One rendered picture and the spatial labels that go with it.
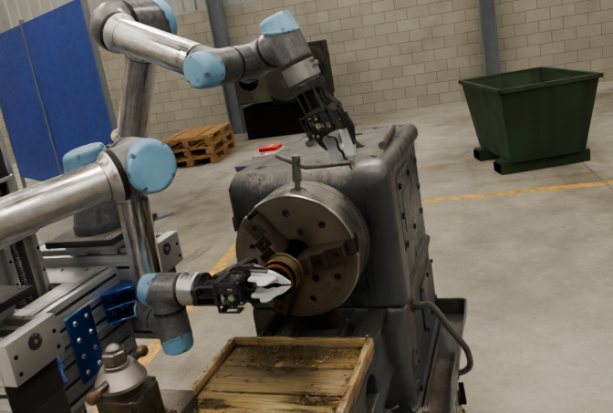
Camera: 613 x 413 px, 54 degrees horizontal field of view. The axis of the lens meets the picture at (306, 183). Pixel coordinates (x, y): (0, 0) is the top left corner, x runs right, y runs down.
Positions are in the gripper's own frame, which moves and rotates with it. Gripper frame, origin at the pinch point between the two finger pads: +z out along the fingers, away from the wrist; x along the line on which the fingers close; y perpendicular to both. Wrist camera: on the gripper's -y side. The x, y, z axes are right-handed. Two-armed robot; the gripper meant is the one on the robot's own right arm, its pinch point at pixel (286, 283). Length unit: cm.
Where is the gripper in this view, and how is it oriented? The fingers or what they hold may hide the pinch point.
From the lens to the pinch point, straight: 130.5
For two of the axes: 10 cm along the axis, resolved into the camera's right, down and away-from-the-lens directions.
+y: -3.2, 2.8, -9.0
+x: -1.7, -9.6, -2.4
